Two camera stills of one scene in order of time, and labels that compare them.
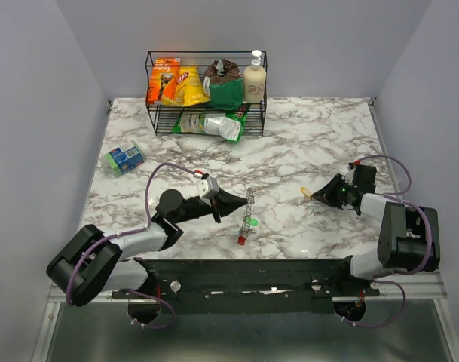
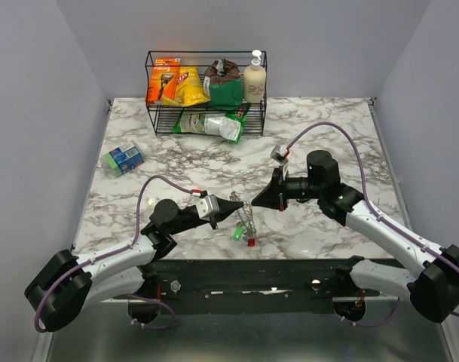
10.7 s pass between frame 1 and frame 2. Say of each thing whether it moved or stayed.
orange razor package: stayed
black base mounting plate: stayed
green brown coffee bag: stayed
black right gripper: moved
